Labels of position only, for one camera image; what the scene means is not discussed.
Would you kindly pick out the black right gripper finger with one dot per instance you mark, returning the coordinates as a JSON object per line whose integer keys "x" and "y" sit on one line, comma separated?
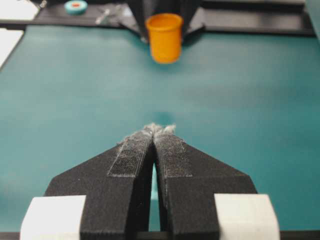
{"x": 107, "y": 197}
{"x": 205, "y": 198}

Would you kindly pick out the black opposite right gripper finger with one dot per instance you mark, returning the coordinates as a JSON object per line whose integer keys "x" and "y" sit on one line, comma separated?
{"x": 193, "y": 16}
{"x": 136, "y": 21}

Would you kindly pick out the orange plastic cup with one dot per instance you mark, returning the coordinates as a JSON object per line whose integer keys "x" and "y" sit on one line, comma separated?
{"x": 165, "y": 37}

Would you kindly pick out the clear plastic wrapper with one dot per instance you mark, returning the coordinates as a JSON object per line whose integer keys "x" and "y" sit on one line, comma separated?
{"x": 110, "y": 14}

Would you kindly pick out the teal tape roll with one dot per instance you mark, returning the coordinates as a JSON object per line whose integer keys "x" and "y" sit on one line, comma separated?
{"x": 75, "y": 7}

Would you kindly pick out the white paper sheet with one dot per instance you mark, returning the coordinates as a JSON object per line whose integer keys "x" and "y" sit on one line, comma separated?
{"x": 13, "y": 10}

